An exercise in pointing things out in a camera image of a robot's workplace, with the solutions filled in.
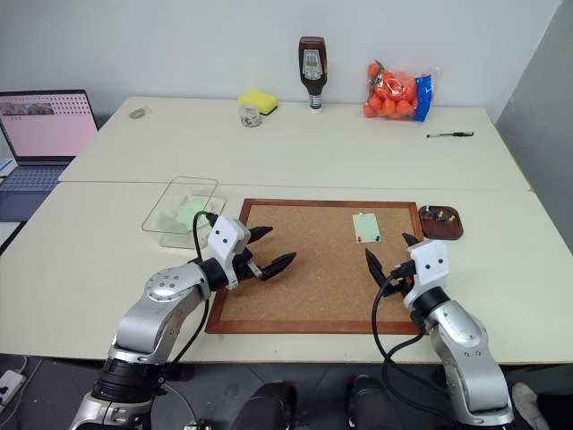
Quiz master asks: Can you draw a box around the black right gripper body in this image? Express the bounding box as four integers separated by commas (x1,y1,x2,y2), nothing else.
380,259,418,300

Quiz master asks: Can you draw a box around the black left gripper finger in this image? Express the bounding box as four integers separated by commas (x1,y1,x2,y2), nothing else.
258,251,298,281
247,225,274,246

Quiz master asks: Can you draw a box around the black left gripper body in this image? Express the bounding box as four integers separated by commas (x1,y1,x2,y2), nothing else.
232,240,265,282

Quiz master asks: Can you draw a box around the green sticky note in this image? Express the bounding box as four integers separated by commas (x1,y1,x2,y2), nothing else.
352,212,382,245

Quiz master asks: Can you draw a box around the wood-framed cork board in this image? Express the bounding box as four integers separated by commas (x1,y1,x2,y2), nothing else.
204,198,432,335

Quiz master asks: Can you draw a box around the small dish of pushpins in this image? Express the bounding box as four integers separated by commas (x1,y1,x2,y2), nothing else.
417,204,466,242

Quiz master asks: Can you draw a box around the clear plastic container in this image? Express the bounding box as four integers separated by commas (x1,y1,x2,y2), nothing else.
141,176,227,250

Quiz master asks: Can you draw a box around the black pen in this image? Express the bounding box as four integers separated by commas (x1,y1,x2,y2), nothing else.
425,130,475,140

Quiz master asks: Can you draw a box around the small clear jar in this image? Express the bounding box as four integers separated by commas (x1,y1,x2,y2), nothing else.
237,103,262,130

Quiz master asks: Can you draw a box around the dark rounded shape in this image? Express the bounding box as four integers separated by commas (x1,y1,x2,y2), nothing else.
231,380,299,430
346,374,405,430

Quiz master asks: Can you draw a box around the yellow sponge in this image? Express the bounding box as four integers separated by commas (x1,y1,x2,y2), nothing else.
237,90,279,117

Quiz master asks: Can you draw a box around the bag of orange fruits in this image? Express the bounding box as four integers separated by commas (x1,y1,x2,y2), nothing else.
362,58,442,123

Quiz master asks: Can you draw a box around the brown sauce squeeze bottle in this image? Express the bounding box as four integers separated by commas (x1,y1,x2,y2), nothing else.
297,36,329,115

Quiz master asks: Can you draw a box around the white shoe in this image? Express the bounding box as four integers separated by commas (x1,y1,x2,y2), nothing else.
511,382,543,425

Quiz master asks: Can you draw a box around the open laptop with pink screen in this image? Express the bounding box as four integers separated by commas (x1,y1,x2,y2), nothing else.
0,89,100,223

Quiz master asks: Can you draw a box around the white power strip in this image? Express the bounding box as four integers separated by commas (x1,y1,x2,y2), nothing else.
0,368,28,407

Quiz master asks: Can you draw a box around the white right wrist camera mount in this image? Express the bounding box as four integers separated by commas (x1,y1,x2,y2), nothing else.
403,238,450,311

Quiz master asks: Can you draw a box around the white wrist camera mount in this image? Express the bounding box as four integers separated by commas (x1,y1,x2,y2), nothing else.
403,238,450,311
206,214,252,290

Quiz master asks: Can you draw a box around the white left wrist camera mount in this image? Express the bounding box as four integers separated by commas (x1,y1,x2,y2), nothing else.
206,214,252,290

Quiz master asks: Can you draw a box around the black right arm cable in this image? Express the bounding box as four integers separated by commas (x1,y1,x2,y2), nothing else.
372,262,458,425

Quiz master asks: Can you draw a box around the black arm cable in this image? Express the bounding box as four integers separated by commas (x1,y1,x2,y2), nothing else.
151,210,220,382
372,262,458,425

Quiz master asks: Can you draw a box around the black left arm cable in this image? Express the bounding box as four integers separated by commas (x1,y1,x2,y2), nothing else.
151,210,220,382

